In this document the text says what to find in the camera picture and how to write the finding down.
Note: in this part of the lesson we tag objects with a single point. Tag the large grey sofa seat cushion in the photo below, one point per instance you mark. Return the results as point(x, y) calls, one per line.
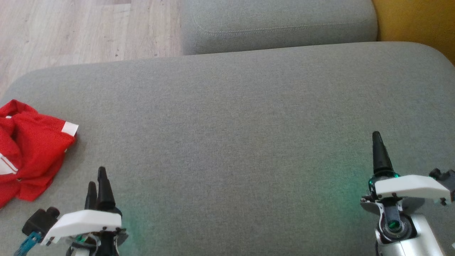
point(231, 124)

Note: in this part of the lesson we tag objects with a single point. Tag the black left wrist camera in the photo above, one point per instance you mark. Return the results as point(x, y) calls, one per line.
point(39, 222)

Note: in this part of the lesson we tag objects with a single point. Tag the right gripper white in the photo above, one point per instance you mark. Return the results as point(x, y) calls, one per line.
point(412, 187)

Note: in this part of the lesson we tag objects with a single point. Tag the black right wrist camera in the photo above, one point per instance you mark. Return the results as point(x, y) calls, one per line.
point(446, 176)

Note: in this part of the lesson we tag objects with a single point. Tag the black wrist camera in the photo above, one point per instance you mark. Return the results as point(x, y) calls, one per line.
point(446, 176)
point(39, 222)

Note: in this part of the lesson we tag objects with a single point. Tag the blue left camera connector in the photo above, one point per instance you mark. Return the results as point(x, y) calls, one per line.
point(30, 241)

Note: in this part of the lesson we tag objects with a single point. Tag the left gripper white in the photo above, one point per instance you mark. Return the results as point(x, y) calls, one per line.
point(85, 220)

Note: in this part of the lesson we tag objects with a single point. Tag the red white-trimmed jersey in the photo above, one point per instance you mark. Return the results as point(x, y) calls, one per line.
point(35, 145)

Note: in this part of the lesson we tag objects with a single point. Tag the small grey sofa cushion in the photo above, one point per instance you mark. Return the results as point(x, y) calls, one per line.
point(277, 21)

